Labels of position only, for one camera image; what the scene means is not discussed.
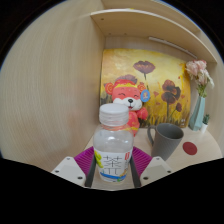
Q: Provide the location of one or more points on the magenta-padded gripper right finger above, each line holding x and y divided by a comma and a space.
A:
156, 170

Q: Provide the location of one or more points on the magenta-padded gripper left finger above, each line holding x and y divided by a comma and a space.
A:
68, 170

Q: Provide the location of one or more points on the clear plastic drink bottle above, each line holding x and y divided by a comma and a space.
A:
113, 146

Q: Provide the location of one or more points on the grey cup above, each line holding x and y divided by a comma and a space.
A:
166, 141

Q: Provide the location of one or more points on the flat round red coaster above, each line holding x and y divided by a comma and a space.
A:
189, 148

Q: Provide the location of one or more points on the small potted green plant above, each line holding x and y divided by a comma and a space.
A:
205, 122

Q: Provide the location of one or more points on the pale green vase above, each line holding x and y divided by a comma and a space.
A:
197, 115

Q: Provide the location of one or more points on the red plush toy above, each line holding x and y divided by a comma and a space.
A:
128, 96

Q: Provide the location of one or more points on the pink and white flower bouquet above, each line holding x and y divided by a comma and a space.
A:
199, 71

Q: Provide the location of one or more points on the yellow poppy painting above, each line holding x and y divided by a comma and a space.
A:
123, 65

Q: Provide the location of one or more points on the white light strip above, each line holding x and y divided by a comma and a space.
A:
173, 46

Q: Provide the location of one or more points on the long wooden shelf board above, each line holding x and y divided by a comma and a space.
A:
140, 25

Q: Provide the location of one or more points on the short wooden shelf board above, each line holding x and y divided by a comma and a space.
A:
146, 5

